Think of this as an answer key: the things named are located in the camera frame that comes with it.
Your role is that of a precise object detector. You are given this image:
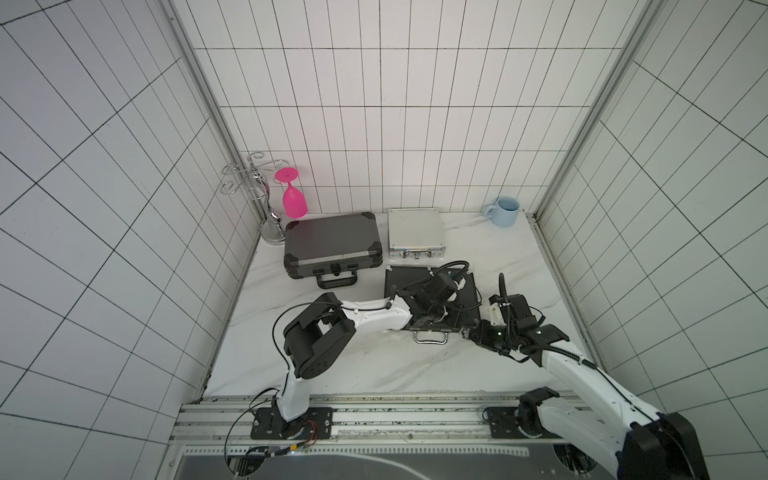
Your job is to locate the black poker case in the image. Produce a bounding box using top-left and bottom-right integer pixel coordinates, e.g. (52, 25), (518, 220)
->
(385, 260), (482, 345)
(283, 212), (383, 289)

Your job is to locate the silver poker case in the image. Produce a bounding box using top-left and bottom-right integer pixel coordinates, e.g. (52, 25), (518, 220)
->
(388, 208), (446, 259)

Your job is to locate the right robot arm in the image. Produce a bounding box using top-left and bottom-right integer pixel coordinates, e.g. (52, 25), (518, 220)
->
(462, 294), (709, 479)

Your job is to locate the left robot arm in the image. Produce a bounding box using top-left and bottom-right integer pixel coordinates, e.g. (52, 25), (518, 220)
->
(275, 261), (469, 422)

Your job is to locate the blue round object behind case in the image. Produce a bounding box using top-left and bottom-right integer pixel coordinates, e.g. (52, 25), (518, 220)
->
(482, 196), (520, 228)

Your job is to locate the pink hourglass object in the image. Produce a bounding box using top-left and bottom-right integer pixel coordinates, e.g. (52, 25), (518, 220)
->
(275, 167), (309, 220)

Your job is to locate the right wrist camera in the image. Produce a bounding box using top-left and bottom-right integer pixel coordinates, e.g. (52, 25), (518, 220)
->
(488, 303), (505, 326)

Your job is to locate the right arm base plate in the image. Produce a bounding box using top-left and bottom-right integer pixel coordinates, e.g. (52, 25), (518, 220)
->
(482, 406), (560, 440)

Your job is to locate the aluminium mounting rail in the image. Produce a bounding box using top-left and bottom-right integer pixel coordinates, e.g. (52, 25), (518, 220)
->
(170, 392), (655, 448)

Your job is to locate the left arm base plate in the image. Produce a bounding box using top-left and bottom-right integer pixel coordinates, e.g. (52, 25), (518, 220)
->
(250, 406), (334, 441)

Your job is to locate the chrome wire wall rack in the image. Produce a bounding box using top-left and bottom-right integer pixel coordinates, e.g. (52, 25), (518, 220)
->
(219, 151), (289, 246)

